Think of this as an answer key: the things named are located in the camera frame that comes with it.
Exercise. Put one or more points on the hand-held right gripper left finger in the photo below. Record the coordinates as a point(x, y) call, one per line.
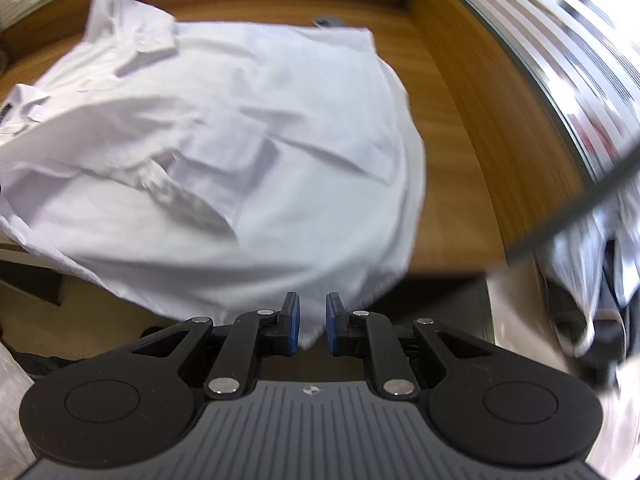
point(294, 327)

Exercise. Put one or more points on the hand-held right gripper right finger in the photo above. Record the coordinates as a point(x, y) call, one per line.
point(331, 327)

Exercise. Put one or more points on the white shirt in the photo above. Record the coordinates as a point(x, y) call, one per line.
point(250, 135)

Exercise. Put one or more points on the white cloth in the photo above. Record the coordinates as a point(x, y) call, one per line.
point(12, 410)
point(575, 260)

